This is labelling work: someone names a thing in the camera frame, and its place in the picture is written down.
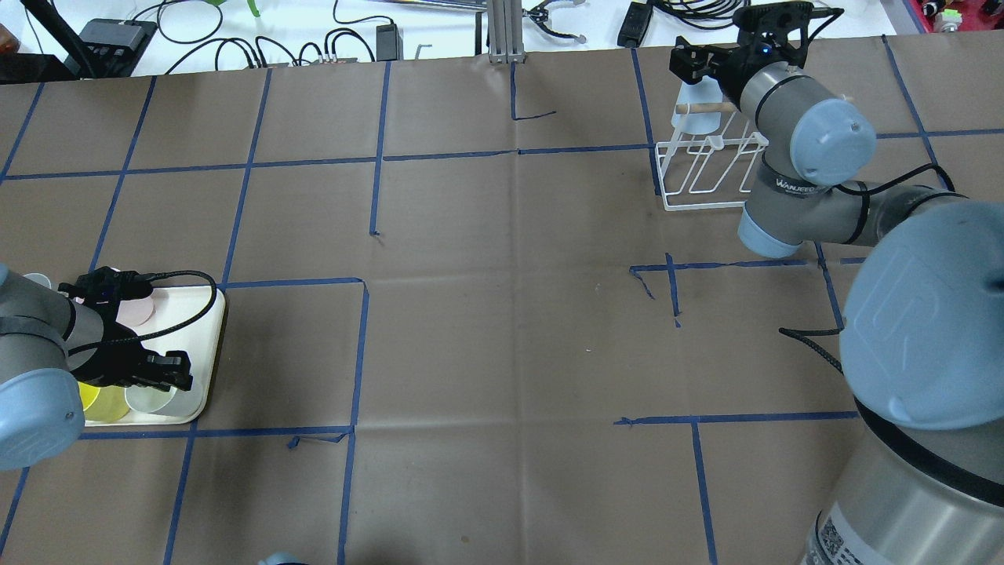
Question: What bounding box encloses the aluminium frame post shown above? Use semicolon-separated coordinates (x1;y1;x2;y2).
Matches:
486;0;525;64

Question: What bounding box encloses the cream plastic cup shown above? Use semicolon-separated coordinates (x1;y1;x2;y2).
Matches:
126;387;178;416

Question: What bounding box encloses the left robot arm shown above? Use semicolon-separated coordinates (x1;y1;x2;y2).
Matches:
1;265;193;471

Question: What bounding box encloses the cream serving tray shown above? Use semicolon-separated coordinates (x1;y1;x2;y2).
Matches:
85;286;226;427

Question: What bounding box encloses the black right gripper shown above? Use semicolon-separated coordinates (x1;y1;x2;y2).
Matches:
668;36;762;103

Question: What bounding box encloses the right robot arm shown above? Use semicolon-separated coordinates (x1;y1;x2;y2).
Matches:
668;30;1003;564

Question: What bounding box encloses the yellow plastic cup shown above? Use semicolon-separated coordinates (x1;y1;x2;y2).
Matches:
78;382;130;425

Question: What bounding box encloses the white wire cup rack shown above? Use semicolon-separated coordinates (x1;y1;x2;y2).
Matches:
655;101;769;212

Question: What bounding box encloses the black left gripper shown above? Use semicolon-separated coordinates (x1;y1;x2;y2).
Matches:
60;267;194;391

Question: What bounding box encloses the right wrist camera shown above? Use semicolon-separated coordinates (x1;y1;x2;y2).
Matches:
732;1;817;39

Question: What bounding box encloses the black power adapter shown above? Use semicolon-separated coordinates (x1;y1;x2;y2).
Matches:
616;1;653;48

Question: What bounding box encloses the pink plastic cup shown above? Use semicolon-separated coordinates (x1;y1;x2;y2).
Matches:
116;294;155;326

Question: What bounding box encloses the light blue plastic cup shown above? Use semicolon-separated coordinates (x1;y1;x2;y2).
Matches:
671;76;723;136

